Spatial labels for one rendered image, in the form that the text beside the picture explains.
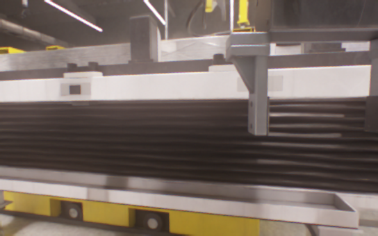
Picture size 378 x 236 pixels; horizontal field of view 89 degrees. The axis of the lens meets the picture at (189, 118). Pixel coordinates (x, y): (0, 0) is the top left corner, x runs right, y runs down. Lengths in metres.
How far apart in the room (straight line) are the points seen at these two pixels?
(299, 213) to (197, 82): 0.53
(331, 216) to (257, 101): 0.63
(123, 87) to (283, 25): 0.43
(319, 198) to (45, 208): 1.49
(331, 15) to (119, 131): 0.85
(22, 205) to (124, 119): 1.02
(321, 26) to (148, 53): 0.45
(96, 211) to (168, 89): 1.01
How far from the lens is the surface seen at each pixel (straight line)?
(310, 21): 0.23
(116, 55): 0.83
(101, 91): 0.59
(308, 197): 0.90
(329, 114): 0.86
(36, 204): 1.65
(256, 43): 0.21
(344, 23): 0.24
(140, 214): 1.33
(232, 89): 0.48
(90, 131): 1.02
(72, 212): 1.56
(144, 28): 0.61
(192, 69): 0.54
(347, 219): 0.82
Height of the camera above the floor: 0.76
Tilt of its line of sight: 5 degrees down
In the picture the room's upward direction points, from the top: 1 degrees counter-clockwise
